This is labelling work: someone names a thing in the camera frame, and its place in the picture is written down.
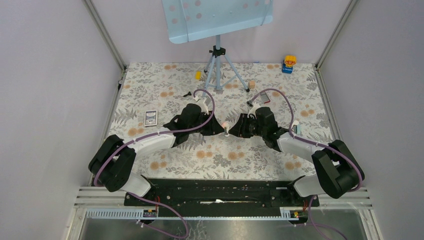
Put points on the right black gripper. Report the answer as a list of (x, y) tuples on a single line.
[(239, 129)]

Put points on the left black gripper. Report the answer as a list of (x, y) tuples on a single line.
[(213, 127)]

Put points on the blue stapler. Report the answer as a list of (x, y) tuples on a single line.
[(296, 127)]

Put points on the pink stapler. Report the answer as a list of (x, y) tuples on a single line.
[(225, 127)]

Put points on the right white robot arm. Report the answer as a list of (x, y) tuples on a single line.
[(336, 170)]

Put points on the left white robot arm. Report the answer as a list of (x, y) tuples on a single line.
[(113, 162)]

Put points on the grey staple strip box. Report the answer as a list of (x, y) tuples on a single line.
[(265, 99)]

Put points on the black chess pawn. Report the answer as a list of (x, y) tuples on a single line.
[(187, 94)]

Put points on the wooden cube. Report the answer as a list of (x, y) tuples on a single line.
[(251, 84)]

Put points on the yellow block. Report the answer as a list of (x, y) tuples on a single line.
[(198, 75)]

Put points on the blue playing card deck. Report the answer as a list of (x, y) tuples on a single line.
[(151, 118)]

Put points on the floral tablecloth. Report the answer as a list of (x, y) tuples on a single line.
[(154, 93)]

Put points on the yellow blue toy figure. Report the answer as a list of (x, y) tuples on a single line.
[(288, 64)]

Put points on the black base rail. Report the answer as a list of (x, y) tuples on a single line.
[(226, 198)]

